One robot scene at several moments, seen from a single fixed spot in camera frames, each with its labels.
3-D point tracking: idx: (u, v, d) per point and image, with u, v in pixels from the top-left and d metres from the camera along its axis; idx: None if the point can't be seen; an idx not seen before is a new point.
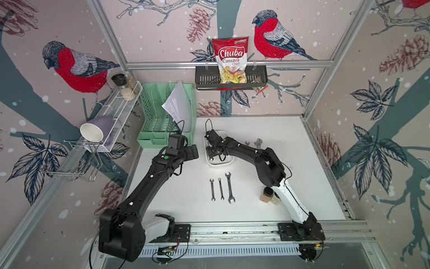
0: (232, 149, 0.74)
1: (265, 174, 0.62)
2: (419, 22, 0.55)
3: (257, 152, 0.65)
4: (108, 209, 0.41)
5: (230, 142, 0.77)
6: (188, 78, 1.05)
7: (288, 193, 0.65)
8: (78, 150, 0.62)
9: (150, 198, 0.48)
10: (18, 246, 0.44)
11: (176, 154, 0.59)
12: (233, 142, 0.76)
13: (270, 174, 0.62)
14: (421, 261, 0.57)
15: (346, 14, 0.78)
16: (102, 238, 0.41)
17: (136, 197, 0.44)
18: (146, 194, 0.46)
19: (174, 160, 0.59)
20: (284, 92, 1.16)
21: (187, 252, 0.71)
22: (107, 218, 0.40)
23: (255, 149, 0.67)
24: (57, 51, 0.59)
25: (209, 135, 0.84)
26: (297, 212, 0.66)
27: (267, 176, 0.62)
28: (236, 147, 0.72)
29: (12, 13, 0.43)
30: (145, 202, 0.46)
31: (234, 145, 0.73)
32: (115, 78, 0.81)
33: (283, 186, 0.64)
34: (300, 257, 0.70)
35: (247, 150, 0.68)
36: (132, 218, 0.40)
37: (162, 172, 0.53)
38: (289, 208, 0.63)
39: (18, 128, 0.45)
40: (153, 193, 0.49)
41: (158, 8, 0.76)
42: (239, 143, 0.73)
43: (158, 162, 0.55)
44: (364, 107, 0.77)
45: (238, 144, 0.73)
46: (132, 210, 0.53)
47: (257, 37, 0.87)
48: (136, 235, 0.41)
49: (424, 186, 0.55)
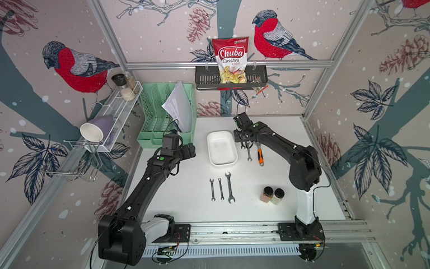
0: (264, 138, 0.65)
1: (300, 173, 0.53)
2: (419, 22, 0.55)
3: (295, 147, 0.56)
4: (106, 216, 0.40)
5: (263, 129, 0.67)
6: (188, 79, 1.05)
7: (311, 199, 0.60)
8: (78, 149, 0.62)
9: (149, 199, 0.48)
10: (18, 246, 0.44)
11: (172, 154, 0.59)
12: (267, 130, 0.66)
13: (305, 176, 0.54)
14: (421, 261, 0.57)
15: (346, 14, 0.78)
16: (102, 244, 0.41)
17: (135, 200, 0.44)
18: (144, 196, 0.46)
19: (171, 161, 0.58)
20: (284, 92, 1.16)
21: (187, 252, 0.71)
22: (106, 224, 0.39)
23: (293, 144, 0.57)
24: (57, 51, 0.59)
25: (240, 118, 0.75)
26: (308, 214, 0.63)
27: (299, 175, 0.54)
28: (269, 135, 0.63)
29: (12, 13, 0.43)
30: (144, 203, 0.46)
31: (268, 134, 0.64)
32: (115, 78, 0.81)
33: (311, 193, 0.58)
34: (300, 257, 0.70)
35: (283, 142, 0.59)
36: (131, 222, 0.39)
37: (158, 174, 0.52)
38: (299, 207, 0.65)
39: (18, 128, 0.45)
40: (151, 196, 0.49)
41: (158, 8, 0.76)
42: (274, 133, 0.64)
43: (154, 164, 0.55)
44: (364, 107, 0.77)
45: (272, 134, 0.63)
46: (131, 215, 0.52)
47: (257, 37, 0.87)
48: (136, 239, 0.41)
49: (424, 186, 0.55)
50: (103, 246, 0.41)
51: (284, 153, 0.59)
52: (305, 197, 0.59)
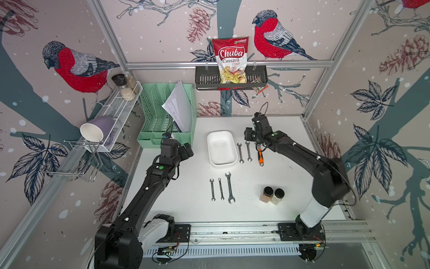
0: (284, 148, 0.61)
1: (325, 187, 0.48)
2: (419, 22, 0.55)
3: (319, 158, 0.51)
4: (103, 226, 0.40)
5: (282, 138, 0.63)
6: (188, 79, 1.05)
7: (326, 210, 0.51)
8: (78, 150, 0.62)
9: (147, 210, 0.48)
10: (17, 247, 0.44)
11: (172, 163, 0.59)
12: (286, 139, 0.62)
13: (331, 191, 0.47)
14: (421, 261, 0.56)
15: (346, 14, 0.78)
16: (97, 255, 0.40)
17: (132, 212, 0.44)
18: (142, 206, 0.46)
19: (170, 170, 0.58)
20: (284, 92, 1.16)
21: (187, 252, 0.71)
22: (102, 236, 0.39)
23: (316, 154, 0.53)
24: (57, 51, 0.59)
25: (260, 123, 0.71)
26: (314, 221, 0.62)
27: (323, 191, 0.49)
28: (290, 145, 0.59)
29: (12, 13, 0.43)
30: (142, 214, 0.45)
31: (287, 143, 0.60)
32: (115, 78, 0.81)
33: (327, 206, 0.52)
34: (300, 257, 0.70)
35: (304, 152, 0.55)
36: (129, 234, 0.39)
37: (157, 183, 0.52)
38: (307, 211, 0.64)
39: (18, 128, 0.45)
40: (149, 207, 0.49)
41: (158, 8, 0.76)
42: (295, 143, 0.59)
43: (153, 173, 0.55)
44: (364, 107, 0.77)
45: (293, 144, 0.59)
46: (128, 227, 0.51)
47: (257, 37, 0.87)
48: (133, 251, 0.40)
49: (424, 186, 0.55)
50: (98, 258, 0.40)
51: (306, 165, 0.54)
52: (323, 210, 0.55)
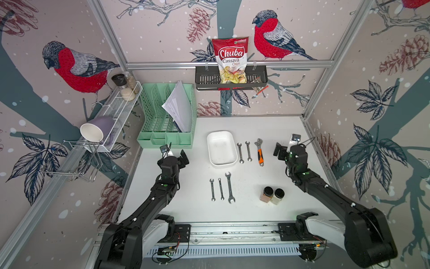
0: (316, 189, 0.58)
1: (358, 241, 0.42)
2: (419, 22, 0.55)
3: (354, 207, 0.45)
4: (112, 225, 0.42)
5: (315, 179, 0.60)
6: (188, 79, 1.05)
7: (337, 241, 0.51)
8: (78, 150, 0.62)
9: (152, 218, 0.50)
10: (17, 247, 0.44)
11: (175, 182, 0.66)
12: (321, 180, 0.59)
13: (368, 247, 0.41)
14: (421, 261, 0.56)
15: (346, 14, 0.78)
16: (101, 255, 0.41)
17: (140, 214, 0.47)
18: (149, 212, 0.49)
19: (173, 189, 0.64)
20: (284, 92, 1.16)
21: (187, 253, 0.71)
22: (111, 231, 0.42)
23: (351, 202, 0.47)
24: (57, 51, 0.59)
25: (298, 159, 0.66)
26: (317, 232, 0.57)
27: (356, 244, 0.42)
28: (321, 188, 0.56)
29: (12, 13, 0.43)
30: (148, 218, 0.49)
31: (320, 184, 0.57)
32: (115, 78, 0.81)
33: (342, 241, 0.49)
34: (300, 257, 0.70)
35: (337, 198, 0.50)
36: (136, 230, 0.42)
37: (163, 195, 0.58)
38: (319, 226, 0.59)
39: (18, 128, 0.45)
40: (153, 216, 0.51)
41: (158, 8, 0.76)
42: (328, 185, 0.56)
43: (158, 188, 0.60)
44: (364, 107, 0.77)
45: (327, 186, 0.55)
46: (136, 225, 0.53)
47: (257, 37, 0.87)
48: (136, 250, 0.41)
49: (424, 186, 0.55)
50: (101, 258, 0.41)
51: (339, 212, 0.49)
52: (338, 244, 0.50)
